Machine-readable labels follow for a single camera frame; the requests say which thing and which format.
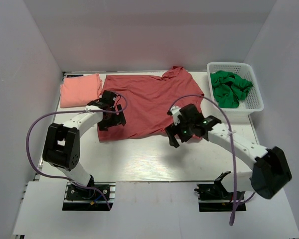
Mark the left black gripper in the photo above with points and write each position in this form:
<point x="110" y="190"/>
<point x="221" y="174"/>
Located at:
<point x="118" y="118"/>

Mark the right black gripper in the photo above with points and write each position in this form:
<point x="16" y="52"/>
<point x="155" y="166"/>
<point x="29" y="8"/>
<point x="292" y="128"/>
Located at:
<point x="172" y="130"/>

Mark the red t-shirt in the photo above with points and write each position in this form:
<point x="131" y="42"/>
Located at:
<point x="147" y="98"/>

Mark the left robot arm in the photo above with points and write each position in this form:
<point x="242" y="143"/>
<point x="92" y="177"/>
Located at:
<point x="62" y="144"/>

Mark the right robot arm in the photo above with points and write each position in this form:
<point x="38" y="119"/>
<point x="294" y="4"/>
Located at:
<point x="269" y="169"/>

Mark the folded pink t-shirt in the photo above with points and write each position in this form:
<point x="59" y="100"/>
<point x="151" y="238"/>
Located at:
<point x="79" y="91"/>

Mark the green t-shirt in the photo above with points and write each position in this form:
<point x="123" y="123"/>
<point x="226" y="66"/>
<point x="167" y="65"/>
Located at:
<point x="229" y="89"/>

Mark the white plastic basket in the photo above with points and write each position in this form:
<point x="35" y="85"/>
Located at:
<point x="253" y="102"/>

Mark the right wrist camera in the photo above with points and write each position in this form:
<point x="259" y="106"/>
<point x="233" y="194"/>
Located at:
<point x="176" y="114"/>

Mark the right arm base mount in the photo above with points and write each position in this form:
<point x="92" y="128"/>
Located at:
<point x="218" y="195"/>

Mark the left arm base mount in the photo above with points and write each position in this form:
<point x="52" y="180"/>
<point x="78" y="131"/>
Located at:
<point x="76" y="199"/>

